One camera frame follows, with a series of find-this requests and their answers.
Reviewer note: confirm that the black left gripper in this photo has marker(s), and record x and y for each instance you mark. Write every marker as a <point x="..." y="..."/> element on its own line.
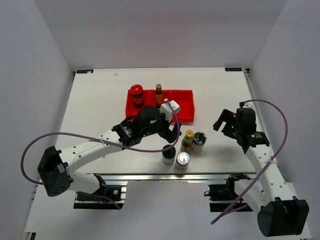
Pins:
<point x="170" y="135"/>

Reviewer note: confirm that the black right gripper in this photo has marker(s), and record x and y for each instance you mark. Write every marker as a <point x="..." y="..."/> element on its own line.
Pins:
<point x="226" y="116"/>

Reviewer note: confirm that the small yellow label bottle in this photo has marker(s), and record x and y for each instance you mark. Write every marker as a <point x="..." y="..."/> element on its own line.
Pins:
<point x="158" y="95"/>

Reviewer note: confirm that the red lid sauce jar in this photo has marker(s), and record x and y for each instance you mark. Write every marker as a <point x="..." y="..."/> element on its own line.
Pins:
<point x="136" y="92"/>

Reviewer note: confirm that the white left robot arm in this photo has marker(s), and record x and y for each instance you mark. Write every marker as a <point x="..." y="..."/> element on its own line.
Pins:
<point x="58" y="169"/>

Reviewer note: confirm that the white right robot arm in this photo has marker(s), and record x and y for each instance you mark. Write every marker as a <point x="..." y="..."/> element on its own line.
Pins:
<point x="279" y="212"/>

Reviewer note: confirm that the yellow cap sauce bottle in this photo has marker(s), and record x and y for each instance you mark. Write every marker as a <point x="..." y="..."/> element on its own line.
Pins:
<point x="187" y="142"/>

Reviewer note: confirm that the black lid spice jar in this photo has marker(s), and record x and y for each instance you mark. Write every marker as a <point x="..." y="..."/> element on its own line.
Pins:
<point x="168" y="154"/>

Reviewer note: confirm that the silver lid glass jar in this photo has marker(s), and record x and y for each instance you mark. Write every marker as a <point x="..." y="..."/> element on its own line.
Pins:
<point x="182" y="161"/>

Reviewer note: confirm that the right red plastic bin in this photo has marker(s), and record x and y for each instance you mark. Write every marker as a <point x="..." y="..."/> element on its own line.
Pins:
<point x="185" y="99"/>

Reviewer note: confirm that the red plastic bin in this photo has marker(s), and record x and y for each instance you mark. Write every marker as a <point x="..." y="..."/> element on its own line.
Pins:
<point x="151" y="97"/>
<point x="185" y="99"/>
<point x="130" y="108"/>

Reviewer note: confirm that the middle red plastic bin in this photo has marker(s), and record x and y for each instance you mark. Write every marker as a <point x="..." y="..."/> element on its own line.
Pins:
<point x="151" y="97"/>

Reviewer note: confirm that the left red plastic bin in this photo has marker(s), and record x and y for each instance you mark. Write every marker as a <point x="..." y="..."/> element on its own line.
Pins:
<point x="130" y="108"/>

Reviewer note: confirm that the right blue corner label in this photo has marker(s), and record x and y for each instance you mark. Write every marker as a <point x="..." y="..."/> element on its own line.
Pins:
<point x="233" y="69"/>

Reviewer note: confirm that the blue corner label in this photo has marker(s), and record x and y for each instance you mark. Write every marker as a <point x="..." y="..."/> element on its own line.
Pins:
<point x="233" y="69"/>
<point x="84" y="71"/>

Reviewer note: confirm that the left blue corner label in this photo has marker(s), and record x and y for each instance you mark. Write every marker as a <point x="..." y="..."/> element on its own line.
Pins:
<point x="84" y="71"/>

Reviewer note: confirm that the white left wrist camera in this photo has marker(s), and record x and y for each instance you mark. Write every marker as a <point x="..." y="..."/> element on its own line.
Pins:
<point x="170" y="108"/>

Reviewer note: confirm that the aluminium table front rail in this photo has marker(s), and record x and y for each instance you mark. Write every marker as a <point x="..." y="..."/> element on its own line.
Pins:
<point x="166" y="177"/>

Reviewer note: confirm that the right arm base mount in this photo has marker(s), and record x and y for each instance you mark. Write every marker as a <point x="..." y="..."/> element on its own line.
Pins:
<point x="220" y="195"/>

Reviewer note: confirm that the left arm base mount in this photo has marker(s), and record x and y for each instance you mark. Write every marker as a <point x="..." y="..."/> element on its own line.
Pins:
<point x="106" y="197"/>

